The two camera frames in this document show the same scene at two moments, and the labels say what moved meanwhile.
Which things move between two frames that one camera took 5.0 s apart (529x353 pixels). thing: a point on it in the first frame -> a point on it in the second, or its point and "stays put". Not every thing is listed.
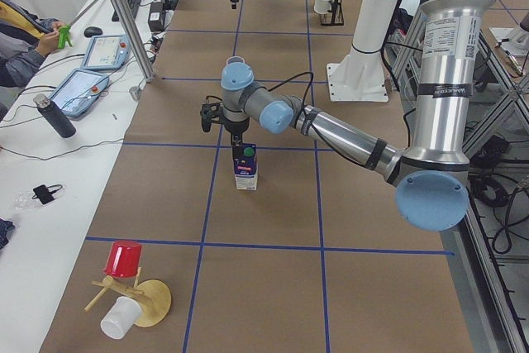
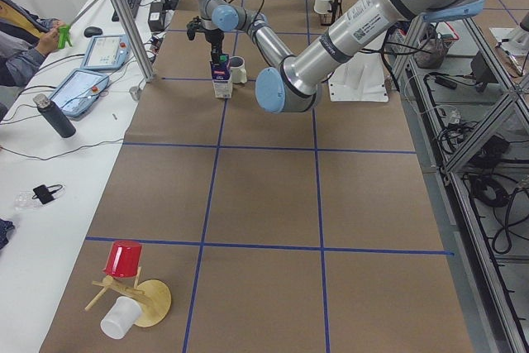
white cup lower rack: [322, 5] stays put
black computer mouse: [92, 31] stays put
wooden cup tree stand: [154, 295] stays put
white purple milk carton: [245, 166] -> [221, 78]
